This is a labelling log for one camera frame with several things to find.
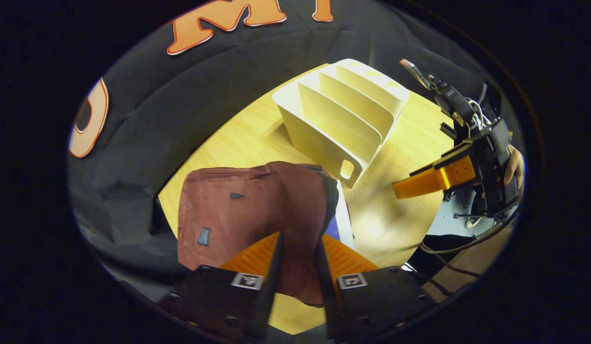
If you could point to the blue book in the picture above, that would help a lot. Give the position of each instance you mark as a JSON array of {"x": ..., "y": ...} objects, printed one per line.
[{"x": 345, "y": 220}]

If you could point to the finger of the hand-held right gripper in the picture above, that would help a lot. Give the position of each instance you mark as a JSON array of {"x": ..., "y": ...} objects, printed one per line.
[{"x": 434, "y": 179}]

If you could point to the maroon schoolbag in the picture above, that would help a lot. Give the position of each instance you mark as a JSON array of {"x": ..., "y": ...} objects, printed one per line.
[{"x": 257, "y": 210}]

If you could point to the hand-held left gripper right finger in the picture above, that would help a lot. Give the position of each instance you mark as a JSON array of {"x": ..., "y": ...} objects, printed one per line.
[{"x": 381, "y": 301}]

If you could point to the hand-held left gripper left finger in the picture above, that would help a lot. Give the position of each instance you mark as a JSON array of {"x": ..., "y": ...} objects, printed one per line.
[{"x": 271, "y": 286}]

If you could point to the white bookshelf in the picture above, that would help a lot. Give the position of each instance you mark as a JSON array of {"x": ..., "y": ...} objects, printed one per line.
[{"x": 333, "y": 138}]

